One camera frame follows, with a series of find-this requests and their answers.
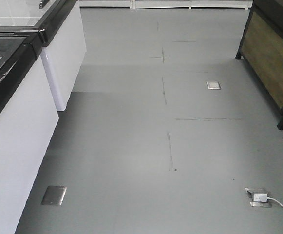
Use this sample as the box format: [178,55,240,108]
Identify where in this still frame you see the steel floor plate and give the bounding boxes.
[41,186,67,206]

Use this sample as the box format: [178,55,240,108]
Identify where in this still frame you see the silver floor outlet plate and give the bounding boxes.
[206,81,221,90]

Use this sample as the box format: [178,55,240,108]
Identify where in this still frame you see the floor socket with white plug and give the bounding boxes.
[245,188,272,208]

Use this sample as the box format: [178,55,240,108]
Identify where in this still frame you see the white chest freezer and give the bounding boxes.
[0,0,87,111]
[0,33,58,234]

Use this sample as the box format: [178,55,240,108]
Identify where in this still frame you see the dark wooden produce stand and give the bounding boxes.
[235,0,283,130]

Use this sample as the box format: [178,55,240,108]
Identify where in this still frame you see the white store shelving unit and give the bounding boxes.
[79,0,253,9]

